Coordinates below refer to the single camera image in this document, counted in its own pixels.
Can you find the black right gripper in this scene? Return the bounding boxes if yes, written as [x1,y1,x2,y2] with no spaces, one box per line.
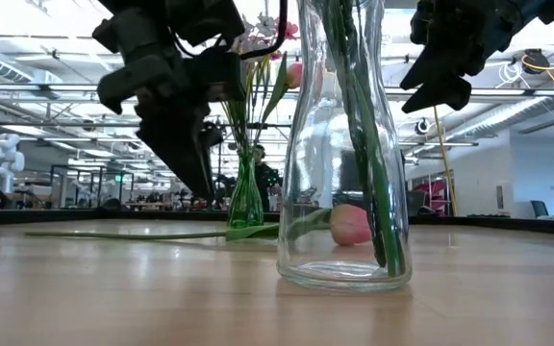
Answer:
[398,0,554,115]

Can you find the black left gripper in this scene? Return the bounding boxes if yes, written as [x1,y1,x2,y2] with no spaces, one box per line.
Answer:
[91,0,248,204]

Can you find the green artificial flower stem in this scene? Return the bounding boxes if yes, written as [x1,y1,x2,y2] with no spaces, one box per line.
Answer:
[322,0,389,268]

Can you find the pink artificial flower bunch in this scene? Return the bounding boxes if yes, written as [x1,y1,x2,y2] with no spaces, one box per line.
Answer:
[228,18,301,158]

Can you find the green glass vase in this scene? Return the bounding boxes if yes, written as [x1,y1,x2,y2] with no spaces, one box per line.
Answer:
[226,148,265,230]

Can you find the clear glass vase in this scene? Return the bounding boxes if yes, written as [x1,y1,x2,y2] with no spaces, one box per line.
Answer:
[276,0,414,293]

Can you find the person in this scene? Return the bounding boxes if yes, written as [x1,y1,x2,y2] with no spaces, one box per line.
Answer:
[252,143,281,213]

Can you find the red cart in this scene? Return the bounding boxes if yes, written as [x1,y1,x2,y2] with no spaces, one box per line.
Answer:
[412,178,454,217]

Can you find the dark background chair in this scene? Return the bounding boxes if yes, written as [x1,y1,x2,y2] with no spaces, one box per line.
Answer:
[530,200,550,220]

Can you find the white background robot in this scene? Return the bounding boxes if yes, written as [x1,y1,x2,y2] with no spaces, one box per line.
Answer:
[0,133,26,194]

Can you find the yellow hanging cable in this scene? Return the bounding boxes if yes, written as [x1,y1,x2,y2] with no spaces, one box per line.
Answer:
[431,105,458,217]

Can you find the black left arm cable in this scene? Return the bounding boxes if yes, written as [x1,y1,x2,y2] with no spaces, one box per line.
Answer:
[237,0,290,62]

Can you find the black table frame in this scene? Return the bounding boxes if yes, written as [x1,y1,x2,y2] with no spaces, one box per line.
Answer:
[0,207,554,236]

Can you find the overhead rig frame bar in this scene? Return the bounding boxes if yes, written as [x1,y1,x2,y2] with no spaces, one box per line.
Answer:
[0,82,554,97]

